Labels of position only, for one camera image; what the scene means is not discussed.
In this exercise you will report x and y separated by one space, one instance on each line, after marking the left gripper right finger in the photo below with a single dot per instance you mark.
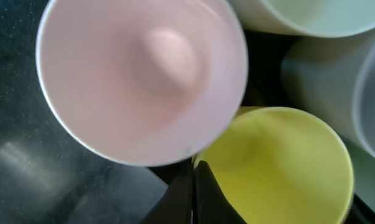
212 205

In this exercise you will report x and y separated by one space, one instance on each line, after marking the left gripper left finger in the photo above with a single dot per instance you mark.
174 205

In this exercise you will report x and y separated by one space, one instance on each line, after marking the pink cup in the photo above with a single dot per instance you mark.
137 77

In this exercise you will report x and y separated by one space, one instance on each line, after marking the yellow cup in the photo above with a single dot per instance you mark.
283 161

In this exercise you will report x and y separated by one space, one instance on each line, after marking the black tray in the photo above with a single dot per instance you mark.
265 62

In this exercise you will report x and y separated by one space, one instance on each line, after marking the grey cup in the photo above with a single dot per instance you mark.
324 77

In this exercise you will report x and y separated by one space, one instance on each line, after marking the pale green cup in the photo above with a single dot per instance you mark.
314 15

